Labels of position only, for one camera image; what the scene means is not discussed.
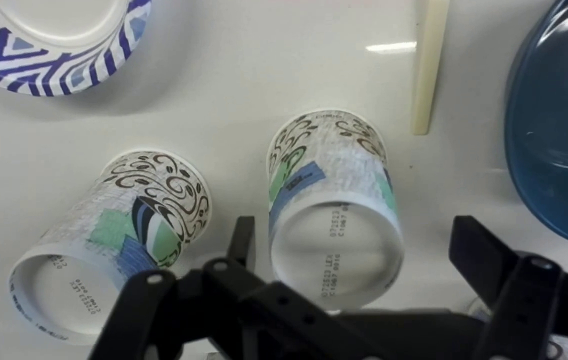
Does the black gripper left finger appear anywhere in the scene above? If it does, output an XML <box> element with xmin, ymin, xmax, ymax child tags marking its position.
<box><xmin>88</xmin><ymin>214</ymin><xmax>280</xmax><ymax>360</ymax></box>

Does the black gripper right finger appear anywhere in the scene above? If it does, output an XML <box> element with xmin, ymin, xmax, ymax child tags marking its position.
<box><xmin>447</xmin><ymin>214</ymin><xmax>564</xmax><ymax>360</ymax></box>

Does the patterned paper cup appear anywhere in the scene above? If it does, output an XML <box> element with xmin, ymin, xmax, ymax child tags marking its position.
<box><xmin>7</xmin><ymin>149</ymin><xmax>213</xmax><ymax>346</ymax></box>
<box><xmin>266</xmin><ymin>109</ymin><xmax>408</xmax><ymax>315</ymax></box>

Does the dark blue bowl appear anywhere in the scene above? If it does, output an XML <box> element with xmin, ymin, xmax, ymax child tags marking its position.
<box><xmin>501</xmin><ymin>0</ymin><xmax>568</xmax><ymax>253</ymax></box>

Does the cream yellow flat stick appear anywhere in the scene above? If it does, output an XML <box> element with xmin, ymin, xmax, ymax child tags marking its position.
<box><xmin>409</xmin><ymin>0</ymin><xmax>452</xmax><ymax>139</ymax></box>

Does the blue white patterned paper bowl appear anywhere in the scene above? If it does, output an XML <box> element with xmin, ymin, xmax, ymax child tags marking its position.
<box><xmin>0</xmin><ymin>0</ymin><xmax>156</xmax><ymax>98</ymax></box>

